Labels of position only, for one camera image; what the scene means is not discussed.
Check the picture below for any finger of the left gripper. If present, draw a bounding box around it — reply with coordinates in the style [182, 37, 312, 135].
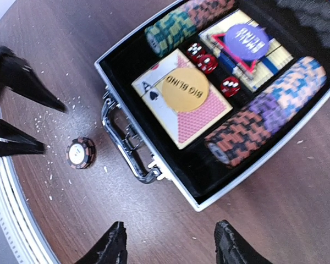
[0, 46, 67, 113]
[0, 119, 46, 157]

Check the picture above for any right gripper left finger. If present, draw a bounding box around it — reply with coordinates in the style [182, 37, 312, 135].
[76, 221, 128, 264]

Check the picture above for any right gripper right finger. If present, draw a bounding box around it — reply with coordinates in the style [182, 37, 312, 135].
[214, 220, 271, 264]

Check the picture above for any aluminium poker case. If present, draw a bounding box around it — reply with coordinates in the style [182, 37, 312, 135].
[95, 1, 330, 211]

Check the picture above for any red die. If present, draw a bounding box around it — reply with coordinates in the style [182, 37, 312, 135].
[220, 76, 240, 98]

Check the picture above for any purple round button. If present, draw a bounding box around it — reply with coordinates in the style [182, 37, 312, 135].
[224, 24, 270, 61]

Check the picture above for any chip row in case right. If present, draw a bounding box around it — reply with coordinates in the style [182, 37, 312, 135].
[205, 56, 326, 168]

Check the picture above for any chip row in case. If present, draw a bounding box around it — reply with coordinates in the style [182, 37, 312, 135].
[145, 0, 236, 57]
[205, 56, 326, 168]

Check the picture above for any chip row in case left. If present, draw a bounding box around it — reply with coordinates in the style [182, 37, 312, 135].
[145, 0, 236, 57]

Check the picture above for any gold dealer button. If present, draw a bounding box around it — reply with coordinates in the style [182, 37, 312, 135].
[161, 68, 210, 112]

